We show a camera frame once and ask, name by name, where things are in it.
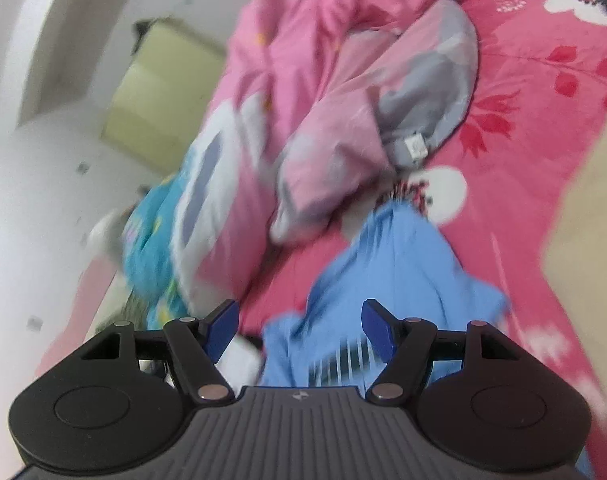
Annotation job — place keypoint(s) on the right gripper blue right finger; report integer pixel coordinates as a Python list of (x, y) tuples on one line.
[(404, 346)]

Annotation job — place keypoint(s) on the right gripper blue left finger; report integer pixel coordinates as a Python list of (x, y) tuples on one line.
[(195, 347)]

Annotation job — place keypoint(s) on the light blue t-shirt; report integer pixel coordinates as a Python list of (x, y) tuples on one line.
[(489, 410)]

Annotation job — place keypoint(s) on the white crumpled sheet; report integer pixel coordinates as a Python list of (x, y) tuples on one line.
[(241, 364)]

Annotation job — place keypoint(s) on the teal floral quilt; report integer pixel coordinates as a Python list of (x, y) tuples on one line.
[(147, 259)]

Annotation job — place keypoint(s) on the folded beige garment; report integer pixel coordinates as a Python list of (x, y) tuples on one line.
[(574, 261)]

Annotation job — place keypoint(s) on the yellow green cabinet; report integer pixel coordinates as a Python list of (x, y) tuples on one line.
[(159, 105)]

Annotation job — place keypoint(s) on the pink grey white duvet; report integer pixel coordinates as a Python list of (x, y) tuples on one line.
[(317, 98)]

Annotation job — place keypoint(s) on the pink floral fleece blanket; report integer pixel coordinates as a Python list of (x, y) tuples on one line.
[(539, 103)]

